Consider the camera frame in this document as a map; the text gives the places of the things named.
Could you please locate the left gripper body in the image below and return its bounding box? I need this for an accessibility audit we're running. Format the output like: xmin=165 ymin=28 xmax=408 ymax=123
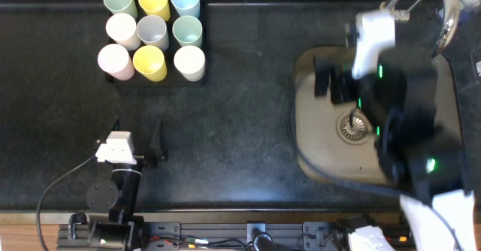
xmin=133 ymin=153 xmax=160 ymax=169

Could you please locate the pink cup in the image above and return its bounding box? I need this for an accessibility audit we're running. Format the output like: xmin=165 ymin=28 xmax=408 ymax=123
xmin=97 ymin=43 xmax=135 ymax=82

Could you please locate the yellow cup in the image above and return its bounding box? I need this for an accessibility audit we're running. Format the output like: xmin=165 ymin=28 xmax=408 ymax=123
xmin=138 ymin=0 xmax=171 ymax=22
xmin=132 ymin=44 xmax=168 ymax=83

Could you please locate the white cup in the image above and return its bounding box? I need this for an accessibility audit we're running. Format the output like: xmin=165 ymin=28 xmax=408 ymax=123
xmin=173 ymin=45 xmax=207 ymax=83
xmin=105 ymin=12 xmax=142 ymax=51

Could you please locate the black tray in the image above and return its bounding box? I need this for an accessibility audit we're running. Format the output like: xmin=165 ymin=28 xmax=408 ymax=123
xmin=104 ymin=0 xmax=207 ymax=87

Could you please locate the grey cup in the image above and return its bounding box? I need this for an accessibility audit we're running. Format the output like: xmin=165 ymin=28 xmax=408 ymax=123
xmin=136 ymin=14 xmax=170 ymax=52

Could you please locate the steel sink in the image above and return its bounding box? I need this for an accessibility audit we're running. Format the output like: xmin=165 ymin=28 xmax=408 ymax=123
xmin=294 ymin=45 xmax=464 ymax=186

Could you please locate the steel tap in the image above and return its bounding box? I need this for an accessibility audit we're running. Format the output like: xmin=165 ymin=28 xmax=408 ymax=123
xmin=379 ymin=0 xmax=462 ymax=56

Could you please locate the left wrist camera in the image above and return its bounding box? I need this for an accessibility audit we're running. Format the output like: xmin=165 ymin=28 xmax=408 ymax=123
xmin=95 ymin=131 xmax=137 ymax=165

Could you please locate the mounting rail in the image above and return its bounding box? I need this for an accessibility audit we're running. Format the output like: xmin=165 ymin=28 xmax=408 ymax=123
xmin=56 ymin=212 xmax=414 ymax=251

